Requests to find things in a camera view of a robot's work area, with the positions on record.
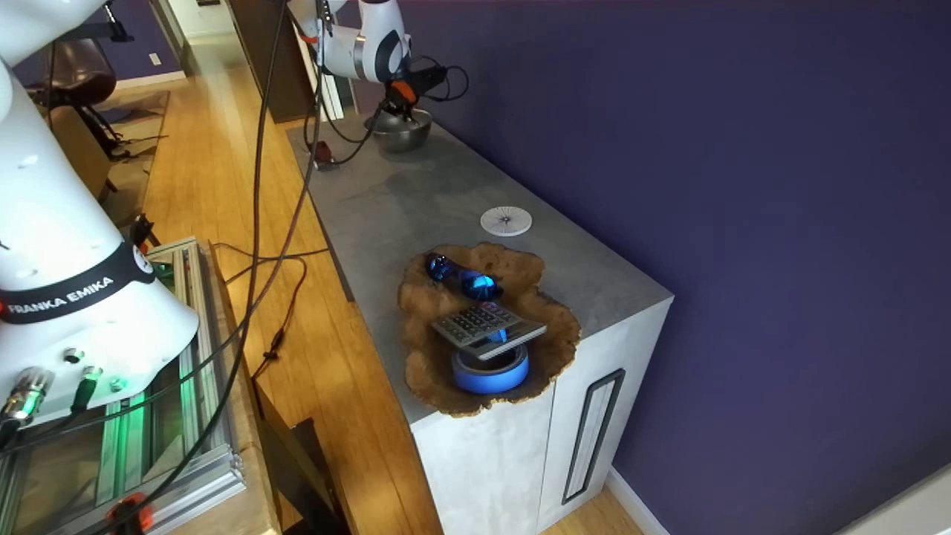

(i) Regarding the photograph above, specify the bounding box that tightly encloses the black cable with plug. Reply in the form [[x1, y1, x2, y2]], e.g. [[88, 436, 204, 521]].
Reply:
[[210, 241, 337, 384]]

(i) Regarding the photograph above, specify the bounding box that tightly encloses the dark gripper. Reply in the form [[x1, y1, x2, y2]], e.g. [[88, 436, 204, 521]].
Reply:
[[381, 75, 427, 118]]

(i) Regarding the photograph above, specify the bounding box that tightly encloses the black chair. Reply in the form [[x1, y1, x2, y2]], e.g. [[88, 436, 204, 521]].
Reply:
[[35, 36, 137, 167]]

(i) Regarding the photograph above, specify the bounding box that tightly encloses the dark wooden pillar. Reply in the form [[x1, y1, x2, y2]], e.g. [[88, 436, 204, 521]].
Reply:
[[227, 0, 320, 127]]

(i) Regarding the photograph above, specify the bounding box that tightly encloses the brown irregular wooden tray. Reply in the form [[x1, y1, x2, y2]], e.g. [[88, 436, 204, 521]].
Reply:
[[396, 241, 582, 420]]

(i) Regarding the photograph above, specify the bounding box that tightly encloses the silver metal bowl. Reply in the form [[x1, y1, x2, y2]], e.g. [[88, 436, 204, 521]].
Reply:
[[368, 105, 433, 158]]

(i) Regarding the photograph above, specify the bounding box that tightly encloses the black cable loop at gripper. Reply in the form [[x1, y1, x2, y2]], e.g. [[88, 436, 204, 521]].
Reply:
[[408, 60, 475, 108]]

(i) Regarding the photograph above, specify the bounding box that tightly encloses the grey calculator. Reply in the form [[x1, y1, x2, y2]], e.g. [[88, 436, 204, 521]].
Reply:
[[427, 299, 549, 362]]

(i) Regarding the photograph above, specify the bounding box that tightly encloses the black hanging cable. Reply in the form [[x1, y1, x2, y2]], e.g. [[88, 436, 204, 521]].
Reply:
[[115, 99, 331, 535]]

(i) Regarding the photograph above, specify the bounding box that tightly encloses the blue tape roll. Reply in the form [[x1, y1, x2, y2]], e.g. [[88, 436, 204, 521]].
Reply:
[[448, 341, 536, 399]]

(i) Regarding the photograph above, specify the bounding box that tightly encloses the white round disc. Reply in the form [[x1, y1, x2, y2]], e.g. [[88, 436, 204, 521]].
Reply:
[[478, 201, 536, 241]]

